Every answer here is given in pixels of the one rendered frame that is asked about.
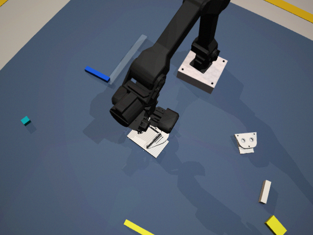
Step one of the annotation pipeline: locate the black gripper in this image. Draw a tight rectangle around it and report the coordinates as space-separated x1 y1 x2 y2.
112 86 179 134

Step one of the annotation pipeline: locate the white rectangular bar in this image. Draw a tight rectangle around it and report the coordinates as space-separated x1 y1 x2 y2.
258 180 271 205

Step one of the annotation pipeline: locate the blue rectangular block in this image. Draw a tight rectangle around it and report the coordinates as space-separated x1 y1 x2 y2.
84 66 110 83

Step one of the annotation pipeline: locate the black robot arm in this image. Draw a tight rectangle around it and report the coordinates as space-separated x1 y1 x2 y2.
109 0 231 133

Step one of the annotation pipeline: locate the small teal block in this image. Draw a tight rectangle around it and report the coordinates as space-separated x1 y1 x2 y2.
21 116 31 126

